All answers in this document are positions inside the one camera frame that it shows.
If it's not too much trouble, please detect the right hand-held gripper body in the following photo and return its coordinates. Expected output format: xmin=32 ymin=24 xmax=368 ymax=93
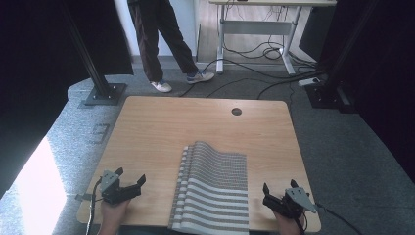
xmin=262 ymin=187 xmax=318 ymax=220

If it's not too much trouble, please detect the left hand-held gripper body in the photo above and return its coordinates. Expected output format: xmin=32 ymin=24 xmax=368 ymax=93
xmin=99 ymin=169 xmax=142 ymax=206

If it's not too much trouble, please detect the grey white striped cloth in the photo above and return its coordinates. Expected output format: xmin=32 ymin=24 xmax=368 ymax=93
xmin=167 ymin=140 xmax=250 ymax=235

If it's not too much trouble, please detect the person's left hand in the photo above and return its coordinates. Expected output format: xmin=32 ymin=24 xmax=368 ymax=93
xmin=100 ymin=199 xmax=131 ymax=225

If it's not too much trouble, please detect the person's right hand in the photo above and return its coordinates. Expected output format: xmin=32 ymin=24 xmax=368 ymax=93
xmin=273 ymin=211 xmax=308 ymax=235

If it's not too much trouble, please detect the black metal stand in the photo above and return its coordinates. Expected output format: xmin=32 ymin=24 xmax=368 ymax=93
xmin=305 ymin=0 xmax=381 ymax=114
xmin=62 ymin=0 xmax=128 ymax=107

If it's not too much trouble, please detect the black curtain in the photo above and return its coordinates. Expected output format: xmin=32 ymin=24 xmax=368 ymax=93
xmin=298 ymin=0 xmax=415 ymax=184
xmin=0 ymin=0 xmax=135 ymax=199

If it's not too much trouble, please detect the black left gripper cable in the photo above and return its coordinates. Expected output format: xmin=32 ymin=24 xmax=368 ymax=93
xmin=74 ymin=176 xmax=104 ymax=235

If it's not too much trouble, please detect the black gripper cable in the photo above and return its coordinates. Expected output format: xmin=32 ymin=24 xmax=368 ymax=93
xmin=313 ymin=202 xmax=364 ymax=235
xmin=74 ymin=176 xmax=104 ymax=235

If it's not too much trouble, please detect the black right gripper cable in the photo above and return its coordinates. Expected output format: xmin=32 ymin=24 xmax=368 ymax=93
xmin=313 ymin=202 xmax=364 ymax=235

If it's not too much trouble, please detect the long black floor cable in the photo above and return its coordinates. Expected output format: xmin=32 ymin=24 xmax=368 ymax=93
xmin=178 ymin=58 xmax=307 ymax=98
xmin=256 ymin=72 xmax=327 ymax=101

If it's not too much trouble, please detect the tangle of black cables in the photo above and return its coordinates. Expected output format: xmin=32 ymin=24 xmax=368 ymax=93
xmin=223 ymin=32 xmax=319 ymax=68

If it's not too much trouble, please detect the white metal frame desk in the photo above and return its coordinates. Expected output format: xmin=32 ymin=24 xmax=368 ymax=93
xmin=208 ymin=0 xmax=338 ymax=76

